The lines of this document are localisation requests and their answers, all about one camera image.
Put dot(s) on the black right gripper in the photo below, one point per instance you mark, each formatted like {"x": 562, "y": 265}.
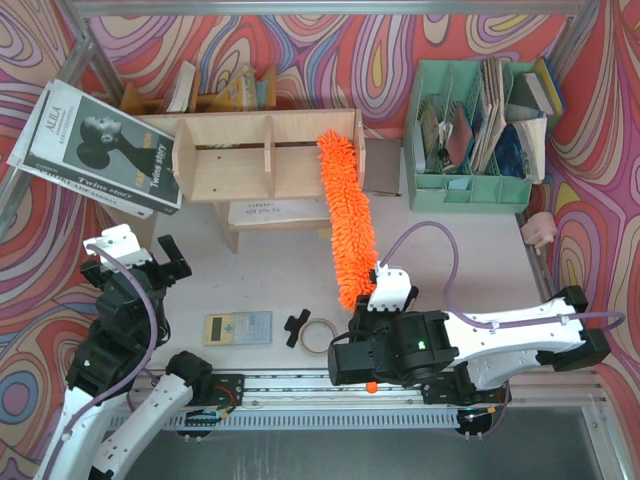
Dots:
{"x": 361, "y": 314}

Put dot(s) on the mint green desk organizer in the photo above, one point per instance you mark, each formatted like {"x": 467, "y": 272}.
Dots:
{"x": 467, "y": 192}

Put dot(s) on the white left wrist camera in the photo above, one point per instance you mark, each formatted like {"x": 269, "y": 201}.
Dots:
{"x": 121, "y": 243}

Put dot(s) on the black plastic clip piece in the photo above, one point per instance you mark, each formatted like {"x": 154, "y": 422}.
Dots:
{"x": 294, "y": 325}

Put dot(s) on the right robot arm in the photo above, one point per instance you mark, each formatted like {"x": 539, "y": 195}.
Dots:
{"x": 461, "y": 363}

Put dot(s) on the pink piggy figure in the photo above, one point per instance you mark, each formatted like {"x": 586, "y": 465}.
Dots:
{"x": 539, "y": 231}

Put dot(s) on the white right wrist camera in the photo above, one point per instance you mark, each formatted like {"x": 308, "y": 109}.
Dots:
{"x": 392, "y": 289}

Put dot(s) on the white spiral notebook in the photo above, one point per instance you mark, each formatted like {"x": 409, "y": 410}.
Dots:
{"x": 277, "y": 211}

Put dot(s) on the light blue paper pad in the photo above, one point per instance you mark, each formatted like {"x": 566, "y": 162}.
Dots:
{"x": 459, "y": 183}

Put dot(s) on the black white magazine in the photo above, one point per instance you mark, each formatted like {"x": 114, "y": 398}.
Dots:
{"x": 92, "y": 148}

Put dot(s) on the masking tape roll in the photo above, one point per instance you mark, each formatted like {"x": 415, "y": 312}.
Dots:
{"x": 316, "y": 335}

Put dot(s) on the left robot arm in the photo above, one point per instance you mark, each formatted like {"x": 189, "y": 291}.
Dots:
{"x": 130, "y": 326}

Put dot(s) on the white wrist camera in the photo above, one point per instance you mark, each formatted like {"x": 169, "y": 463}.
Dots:
{"x": 392, "y": 289}
{"x": 121, "y": 243}

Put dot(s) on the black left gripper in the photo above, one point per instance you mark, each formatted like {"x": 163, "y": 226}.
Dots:
{"x": 161, "y": 270}

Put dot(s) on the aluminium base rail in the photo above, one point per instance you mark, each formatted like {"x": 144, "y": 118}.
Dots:
{"x": 306, "y": 400}

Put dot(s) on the orange microfiber duster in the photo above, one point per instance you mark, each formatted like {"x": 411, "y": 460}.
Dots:
{"x": 353, "y": 237}

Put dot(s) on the yellow calculator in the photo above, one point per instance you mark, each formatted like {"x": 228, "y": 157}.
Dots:
{"x": 238, "y": 328}

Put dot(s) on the books in green organizer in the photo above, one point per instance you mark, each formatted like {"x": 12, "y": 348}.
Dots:
{"x": 500, "y": 120}

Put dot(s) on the wooden bookshelf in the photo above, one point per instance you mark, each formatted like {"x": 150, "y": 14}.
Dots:
{"x": 220, "y": 158}

